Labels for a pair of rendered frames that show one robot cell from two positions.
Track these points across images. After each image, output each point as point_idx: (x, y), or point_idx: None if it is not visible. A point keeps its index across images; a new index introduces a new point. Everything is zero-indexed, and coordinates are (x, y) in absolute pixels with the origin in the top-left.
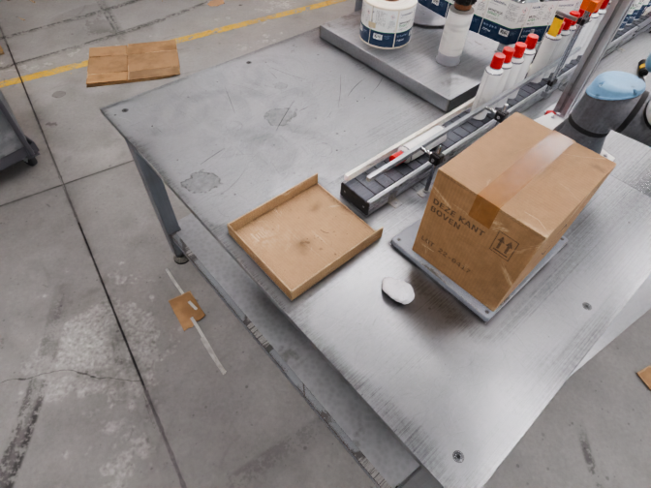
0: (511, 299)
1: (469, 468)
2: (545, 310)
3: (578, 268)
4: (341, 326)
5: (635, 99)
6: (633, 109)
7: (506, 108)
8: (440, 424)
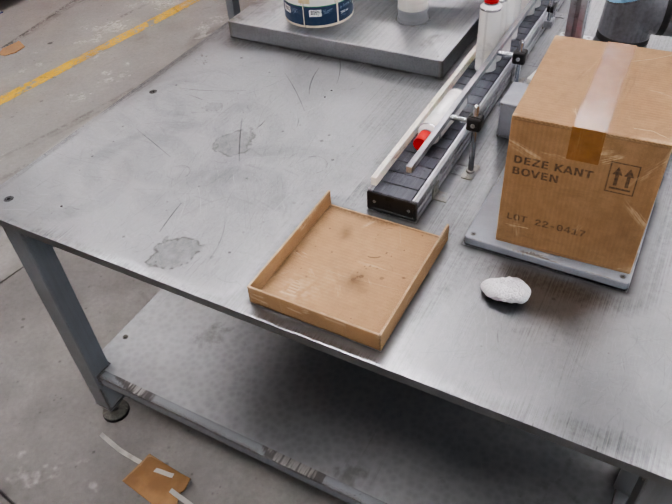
0: (638, 256)
1: None
2: None
3: None
4: (461, 357)
5: None
6: (668, 3)
7: (523, 46)
8: (643, 420)
